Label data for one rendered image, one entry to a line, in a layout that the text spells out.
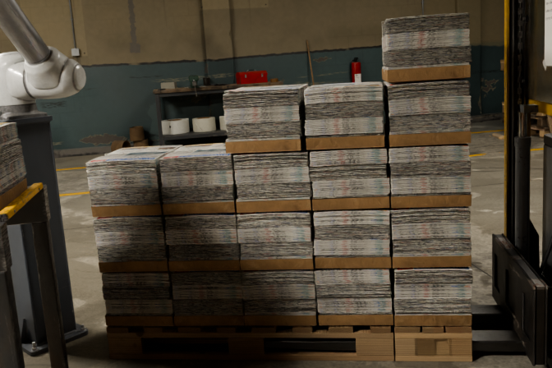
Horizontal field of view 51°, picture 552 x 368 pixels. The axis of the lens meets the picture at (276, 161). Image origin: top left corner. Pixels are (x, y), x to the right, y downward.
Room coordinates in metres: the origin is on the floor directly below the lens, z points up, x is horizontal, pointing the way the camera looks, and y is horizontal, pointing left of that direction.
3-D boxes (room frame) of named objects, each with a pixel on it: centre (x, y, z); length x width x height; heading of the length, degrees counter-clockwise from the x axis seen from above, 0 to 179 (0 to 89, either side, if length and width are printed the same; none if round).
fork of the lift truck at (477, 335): (2.15, -0.38, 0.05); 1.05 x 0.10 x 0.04; 82
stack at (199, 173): (2.34, 0.14, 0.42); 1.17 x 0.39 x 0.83; 82
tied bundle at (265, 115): (2.33, 0.01, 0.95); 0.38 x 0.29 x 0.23; 170
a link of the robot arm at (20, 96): (2.48, 1.07, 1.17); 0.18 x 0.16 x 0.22; 77
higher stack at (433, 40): (2.24, -0.58, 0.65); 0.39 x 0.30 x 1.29; 172
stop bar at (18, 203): (1.68, 0.75, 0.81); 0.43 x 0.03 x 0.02; 10
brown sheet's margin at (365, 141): (2.28, -0.29, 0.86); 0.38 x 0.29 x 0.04; 171
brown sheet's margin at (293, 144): (2.33, 0.01, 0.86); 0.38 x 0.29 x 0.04; 170
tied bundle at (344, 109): (2.28, -0.28, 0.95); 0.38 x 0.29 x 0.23; 171
